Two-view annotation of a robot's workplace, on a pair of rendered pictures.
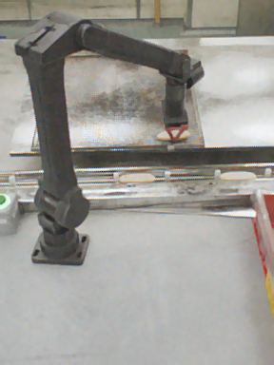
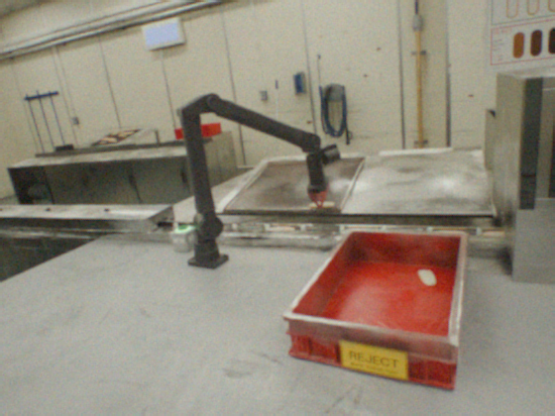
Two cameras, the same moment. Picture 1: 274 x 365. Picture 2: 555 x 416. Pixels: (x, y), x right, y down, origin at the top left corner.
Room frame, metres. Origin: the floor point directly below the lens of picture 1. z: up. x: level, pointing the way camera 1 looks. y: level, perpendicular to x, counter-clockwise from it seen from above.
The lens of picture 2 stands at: (-0.21, -0.57, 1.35)
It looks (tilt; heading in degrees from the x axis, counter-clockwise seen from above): 17 degrees down; 28
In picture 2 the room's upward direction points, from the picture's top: 8 degrees counter-clockwise
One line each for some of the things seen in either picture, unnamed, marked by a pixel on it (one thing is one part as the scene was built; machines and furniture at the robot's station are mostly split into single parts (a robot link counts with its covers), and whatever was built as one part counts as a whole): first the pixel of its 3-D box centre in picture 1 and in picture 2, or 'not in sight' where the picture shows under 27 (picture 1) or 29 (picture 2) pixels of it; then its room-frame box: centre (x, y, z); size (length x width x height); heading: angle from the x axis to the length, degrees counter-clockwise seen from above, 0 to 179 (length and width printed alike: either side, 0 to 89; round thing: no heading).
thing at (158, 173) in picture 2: not in sight; (125, 173); (3.45, 3.57, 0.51); 3.00 x 1.26 x 1.03; 93
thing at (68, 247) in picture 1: (59, 238); (206, 251); (0.74, 0.22, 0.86); 0.12 x 0.09 x 0.08; 85
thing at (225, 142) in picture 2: not in sight; (205, 168); (3.90, 2.59, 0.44); 0.70 x 0.55 x 0.87; 93
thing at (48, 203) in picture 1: (60, 207); (207, 227); (0.76, 0.21, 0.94); 0.09 x 0.05 x 0.10; 141
